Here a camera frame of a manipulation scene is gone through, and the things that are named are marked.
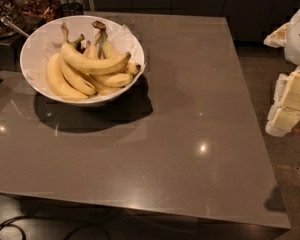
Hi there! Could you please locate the glass bowl of snacks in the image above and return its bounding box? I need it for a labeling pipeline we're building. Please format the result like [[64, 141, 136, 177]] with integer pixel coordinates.
[[0, 0, 63, 41]]

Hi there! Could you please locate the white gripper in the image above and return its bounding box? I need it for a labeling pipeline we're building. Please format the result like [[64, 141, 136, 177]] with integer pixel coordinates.
[[264, 8, 300, 137]]

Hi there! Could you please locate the metal spoon handle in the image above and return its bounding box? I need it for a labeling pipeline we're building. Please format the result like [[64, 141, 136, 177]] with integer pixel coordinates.
[[1, 16, 29, 38]]

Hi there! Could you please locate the black cable on floor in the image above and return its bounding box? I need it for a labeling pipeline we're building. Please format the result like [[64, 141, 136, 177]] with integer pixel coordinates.
[[0, 215, 113, 240]]

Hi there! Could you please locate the white ceramic bowl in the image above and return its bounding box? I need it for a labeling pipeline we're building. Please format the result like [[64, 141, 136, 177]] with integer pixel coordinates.
[[19, 15, 146, 108]]

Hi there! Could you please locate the small banana with black tip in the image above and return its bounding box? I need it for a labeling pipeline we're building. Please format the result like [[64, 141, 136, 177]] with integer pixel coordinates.
[[124, 62, 141, 75]]

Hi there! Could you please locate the back green-stemmed banana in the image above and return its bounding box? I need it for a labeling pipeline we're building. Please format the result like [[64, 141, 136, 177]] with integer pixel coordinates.
[[92, 21, 118, 59]]

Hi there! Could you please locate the right short yellow banana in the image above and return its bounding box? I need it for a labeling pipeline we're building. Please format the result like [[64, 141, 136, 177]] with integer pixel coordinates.
[[93, 73, 133, 87]]

